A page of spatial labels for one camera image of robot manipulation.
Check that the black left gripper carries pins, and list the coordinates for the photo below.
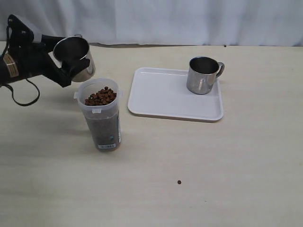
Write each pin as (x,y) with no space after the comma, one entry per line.
(25,59)

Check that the steel cup with kibble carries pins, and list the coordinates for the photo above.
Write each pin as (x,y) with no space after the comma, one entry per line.
(202,74)

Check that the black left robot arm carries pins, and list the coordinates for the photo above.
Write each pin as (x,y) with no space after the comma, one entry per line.
(29,53)

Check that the clear plastic tall container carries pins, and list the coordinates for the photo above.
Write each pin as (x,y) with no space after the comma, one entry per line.
(98,100)

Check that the white plastic tray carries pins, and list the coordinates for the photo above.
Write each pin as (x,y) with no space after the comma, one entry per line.
(162,93)

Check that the white curtain backdrop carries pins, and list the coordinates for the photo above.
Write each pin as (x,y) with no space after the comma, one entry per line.
(165,22)

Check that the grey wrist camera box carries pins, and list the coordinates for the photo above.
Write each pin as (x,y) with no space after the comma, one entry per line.
(36,33)

